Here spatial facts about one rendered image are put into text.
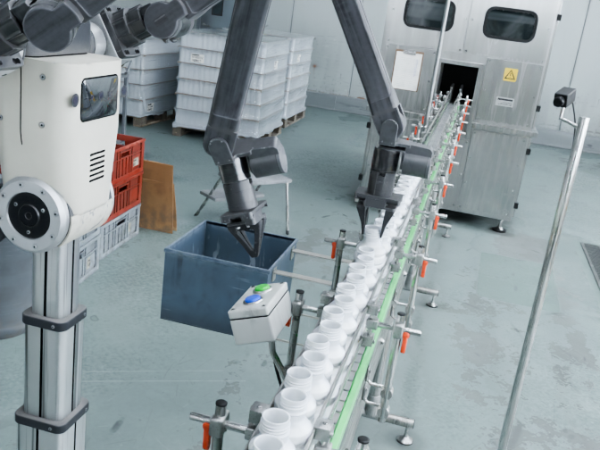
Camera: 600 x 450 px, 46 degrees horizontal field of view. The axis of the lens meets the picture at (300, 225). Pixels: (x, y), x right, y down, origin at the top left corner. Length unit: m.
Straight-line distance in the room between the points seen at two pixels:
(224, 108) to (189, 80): 6.91
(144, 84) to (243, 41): 7.36
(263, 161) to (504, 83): 4.79
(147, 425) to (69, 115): 1.77
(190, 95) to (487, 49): 3.56
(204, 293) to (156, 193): 2.94
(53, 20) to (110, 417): 2.05
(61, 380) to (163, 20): 0.82
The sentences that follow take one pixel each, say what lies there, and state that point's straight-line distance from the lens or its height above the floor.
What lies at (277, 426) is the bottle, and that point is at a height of 1.16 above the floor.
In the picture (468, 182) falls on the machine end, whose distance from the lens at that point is 6.12.
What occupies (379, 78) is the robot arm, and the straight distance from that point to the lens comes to 1.52.
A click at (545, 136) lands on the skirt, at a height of 0.14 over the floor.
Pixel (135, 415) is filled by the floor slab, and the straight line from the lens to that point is 3.02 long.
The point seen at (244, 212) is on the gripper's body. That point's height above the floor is 1.28.
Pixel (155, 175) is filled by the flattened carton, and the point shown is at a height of 0.42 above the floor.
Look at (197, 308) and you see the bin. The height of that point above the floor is 0.79.
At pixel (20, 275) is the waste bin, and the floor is 0.32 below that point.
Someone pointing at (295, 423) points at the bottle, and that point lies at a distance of 0.97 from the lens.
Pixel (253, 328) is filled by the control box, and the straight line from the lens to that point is 1.33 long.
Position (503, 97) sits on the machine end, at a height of 1.12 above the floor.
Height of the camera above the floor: 1.66
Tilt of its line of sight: 18 degrees down
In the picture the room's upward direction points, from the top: 8 degrees clockwise
